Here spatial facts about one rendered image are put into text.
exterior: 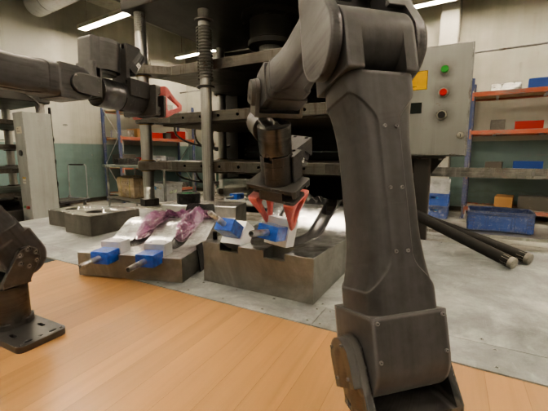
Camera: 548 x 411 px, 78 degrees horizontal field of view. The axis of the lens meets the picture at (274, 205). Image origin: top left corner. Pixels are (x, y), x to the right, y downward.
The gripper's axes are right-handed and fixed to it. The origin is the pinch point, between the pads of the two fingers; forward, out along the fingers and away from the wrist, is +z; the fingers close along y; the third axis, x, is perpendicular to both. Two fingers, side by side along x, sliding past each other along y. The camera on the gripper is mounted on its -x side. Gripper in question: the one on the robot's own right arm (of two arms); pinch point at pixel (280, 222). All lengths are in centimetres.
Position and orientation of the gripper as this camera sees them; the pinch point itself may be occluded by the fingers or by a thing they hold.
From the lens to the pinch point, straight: 66.7
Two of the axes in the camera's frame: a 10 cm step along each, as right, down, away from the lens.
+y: -8.6, -2.0, 4.6
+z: 0.7, 8.6, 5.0
